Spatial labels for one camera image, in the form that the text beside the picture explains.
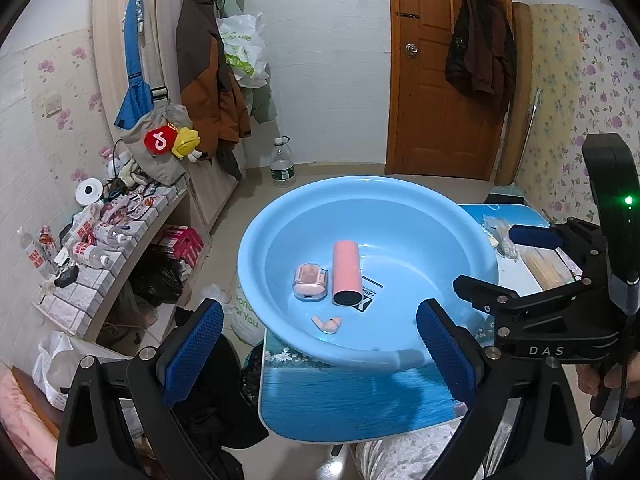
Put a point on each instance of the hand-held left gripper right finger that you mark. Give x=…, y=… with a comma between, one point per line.
x=442, y=350

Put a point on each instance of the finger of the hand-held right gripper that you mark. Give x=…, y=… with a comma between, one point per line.
x=480, y=290
x=535, y=236

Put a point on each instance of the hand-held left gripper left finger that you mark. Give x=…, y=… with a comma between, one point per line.
x=195, y=350

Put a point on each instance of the clear bag of cotton swabs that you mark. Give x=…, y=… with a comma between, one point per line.
x=545, y=267

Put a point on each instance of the light blue plastic basin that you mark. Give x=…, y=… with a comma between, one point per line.
x=400, y=240

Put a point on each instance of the blue printed desktop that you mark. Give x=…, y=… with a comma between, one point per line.
x=350, y=400

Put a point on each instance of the person's right hand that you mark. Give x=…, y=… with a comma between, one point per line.
x=586, y=377

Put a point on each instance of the clear plastic packet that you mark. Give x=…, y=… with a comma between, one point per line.
x=497, y=240

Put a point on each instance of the grey broom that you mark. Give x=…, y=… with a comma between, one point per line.
x=505, y=192

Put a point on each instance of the white printed shopping bag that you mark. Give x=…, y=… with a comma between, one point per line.
x=247, y=320

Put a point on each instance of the black plastic bag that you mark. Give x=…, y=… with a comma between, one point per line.
x=157, y=280

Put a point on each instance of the rolled tan mat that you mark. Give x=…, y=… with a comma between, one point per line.
x=515, y=135

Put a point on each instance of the grey floral quilt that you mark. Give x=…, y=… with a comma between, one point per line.
x=400, y=455

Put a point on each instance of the pink earbud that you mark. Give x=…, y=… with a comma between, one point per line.
x=327, y=324

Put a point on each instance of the clutter of bottles on shelf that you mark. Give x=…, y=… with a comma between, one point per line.
x=85, y=300

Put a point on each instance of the pink cylinder bottle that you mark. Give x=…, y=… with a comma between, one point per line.
x=346, y=270

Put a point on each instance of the pink earbud case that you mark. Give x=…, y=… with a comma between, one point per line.
x=310, y=282

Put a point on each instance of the cluster of red label bottles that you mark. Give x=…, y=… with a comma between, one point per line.
x=87, y=255

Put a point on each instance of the small black device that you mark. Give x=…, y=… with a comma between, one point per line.
x=65, y=277

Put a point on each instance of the pile of small white boxes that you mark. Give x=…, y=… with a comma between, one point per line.
x=145, y=205

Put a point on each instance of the yellow floral foam pad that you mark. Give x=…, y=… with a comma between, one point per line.
x=555, y=60

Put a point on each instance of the grey cloth bag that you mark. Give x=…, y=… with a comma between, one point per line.
x=160, y=167

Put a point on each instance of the brown wooden door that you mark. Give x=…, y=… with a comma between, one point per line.
x=425, y=85

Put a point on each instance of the pink blanket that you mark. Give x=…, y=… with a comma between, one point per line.
x=20, y=425

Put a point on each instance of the white plush toy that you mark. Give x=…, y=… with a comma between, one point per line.
x=127, y=170

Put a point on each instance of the dark brown hanging jacket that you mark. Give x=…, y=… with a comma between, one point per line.
x=480, y=50

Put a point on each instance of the large clear water bottle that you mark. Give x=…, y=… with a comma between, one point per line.
x=282, y=167

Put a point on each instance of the red plush charm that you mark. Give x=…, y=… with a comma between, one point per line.
x=160, y=140

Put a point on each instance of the silver door knob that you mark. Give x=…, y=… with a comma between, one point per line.
x=412, y=50

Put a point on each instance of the pale green coat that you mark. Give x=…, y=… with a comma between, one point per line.
x=260, y=102

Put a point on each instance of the brown and orange jacket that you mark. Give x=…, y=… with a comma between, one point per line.
x=205, y=70

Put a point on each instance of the blue hanging bag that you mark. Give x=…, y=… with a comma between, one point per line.
x=134, y=60

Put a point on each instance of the white green-print plastic bag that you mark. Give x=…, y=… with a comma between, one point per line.
x=245, y=50

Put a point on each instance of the light wooden wardrobe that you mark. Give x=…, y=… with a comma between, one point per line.
x=110, y=50

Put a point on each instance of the white round camera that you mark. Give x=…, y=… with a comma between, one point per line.
x=90, y=191

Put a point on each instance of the white wall socket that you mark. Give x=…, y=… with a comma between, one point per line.
x=52, y=105

